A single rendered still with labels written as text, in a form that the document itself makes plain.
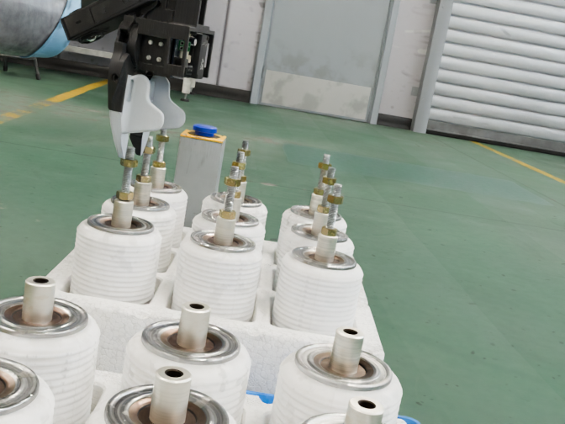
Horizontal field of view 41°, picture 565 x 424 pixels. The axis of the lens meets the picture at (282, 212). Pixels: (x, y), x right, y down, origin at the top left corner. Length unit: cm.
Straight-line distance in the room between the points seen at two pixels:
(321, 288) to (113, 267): 23
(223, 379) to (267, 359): 28
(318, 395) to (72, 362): 18
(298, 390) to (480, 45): 557
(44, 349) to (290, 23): 536
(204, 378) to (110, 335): 30
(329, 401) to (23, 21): 69
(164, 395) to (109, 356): 39
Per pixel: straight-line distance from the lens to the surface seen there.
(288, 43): 584
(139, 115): 82
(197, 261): 83
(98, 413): 48
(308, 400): 56
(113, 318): 83
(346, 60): 589
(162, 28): 80
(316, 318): 84
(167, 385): 46
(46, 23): 107
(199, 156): 123
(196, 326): 57
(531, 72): 621
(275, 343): 82
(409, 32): 598
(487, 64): 609
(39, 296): 59
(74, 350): 57
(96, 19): 85
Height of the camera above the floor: 48
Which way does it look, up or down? 12 degrees down
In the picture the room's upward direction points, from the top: 10 degrees clockwise
